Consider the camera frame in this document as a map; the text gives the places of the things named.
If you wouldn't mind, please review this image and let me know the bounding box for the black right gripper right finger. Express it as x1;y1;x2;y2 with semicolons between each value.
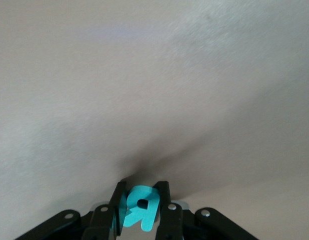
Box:
153;180;258;240

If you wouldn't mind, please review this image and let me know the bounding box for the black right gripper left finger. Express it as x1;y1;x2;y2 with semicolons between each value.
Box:
16;181;128;240

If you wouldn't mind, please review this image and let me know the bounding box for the teal uppercase letter R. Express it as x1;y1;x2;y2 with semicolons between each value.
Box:
111;185;161;232

